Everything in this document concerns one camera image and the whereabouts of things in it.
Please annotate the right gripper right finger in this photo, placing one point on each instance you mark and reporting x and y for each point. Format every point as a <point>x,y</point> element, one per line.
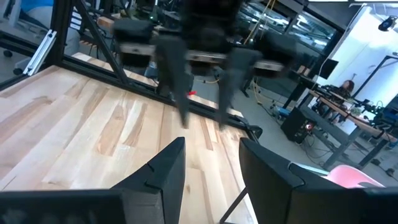
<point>295,202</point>

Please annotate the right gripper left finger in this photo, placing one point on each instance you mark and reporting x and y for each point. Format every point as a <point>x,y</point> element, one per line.
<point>93,207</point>

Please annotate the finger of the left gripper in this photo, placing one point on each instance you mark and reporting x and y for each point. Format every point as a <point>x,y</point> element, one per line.
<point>175,71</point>
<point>231,81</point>

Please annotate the pink slide sandal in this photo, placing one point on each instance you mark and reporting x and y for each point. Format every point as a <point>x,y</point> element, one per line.
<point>348,177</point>

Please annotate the black computer tower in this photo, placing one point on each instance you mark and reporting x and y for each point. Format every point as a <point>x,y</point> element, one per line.
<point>295,124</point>

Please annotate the black monitor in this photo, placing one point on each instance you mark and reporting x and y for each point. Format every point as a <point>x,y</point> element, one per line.
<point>328,68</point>

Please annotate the wooden workbench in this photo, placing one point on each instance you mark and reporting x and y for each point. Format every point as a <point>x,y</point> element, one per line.
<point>360,121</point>

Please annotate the person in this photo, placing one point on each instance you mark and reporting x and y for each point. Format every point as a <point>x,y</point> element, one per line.
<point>37,4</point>
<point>347,87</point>

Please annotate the silver aluminium extrusion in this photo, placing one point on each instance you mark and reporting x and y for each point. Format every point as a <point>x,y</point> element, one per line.
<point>40,53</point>

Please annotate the black aluminium rig frame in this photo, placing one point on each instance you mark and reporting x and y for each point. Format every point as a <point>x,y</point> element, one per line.
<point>60,31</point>

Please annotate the black mounted camera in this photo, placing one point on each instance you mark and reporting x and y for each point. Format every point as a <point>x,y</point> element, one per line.
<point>387,23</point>

